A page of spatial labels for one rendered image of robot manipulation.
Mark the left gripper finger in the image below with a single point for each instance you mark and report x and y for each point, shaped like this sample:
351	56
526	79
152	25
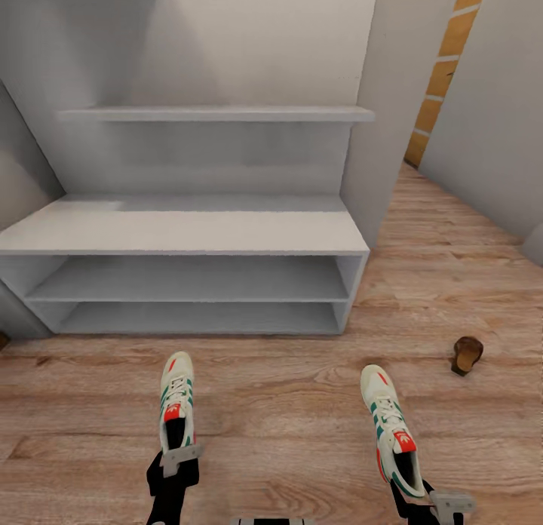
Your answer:
155	464

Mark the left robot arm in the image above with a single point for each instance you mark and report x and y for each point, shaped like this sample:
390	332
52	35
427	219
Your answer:
169	482

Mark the sandal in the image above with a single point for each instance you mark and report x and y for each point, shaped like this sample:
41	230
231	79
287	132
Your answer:
469	350

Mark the gym shoe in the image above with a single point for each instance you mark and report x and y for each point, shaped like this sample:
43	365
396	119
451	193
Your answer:
396	449
176	421

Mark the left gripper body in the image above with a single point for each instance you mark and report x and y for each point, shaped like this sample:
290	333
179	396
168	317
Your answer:
187	476

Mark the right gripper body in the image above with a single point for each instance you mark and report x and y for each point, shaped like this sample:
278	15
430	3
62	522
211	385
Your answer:
421	515

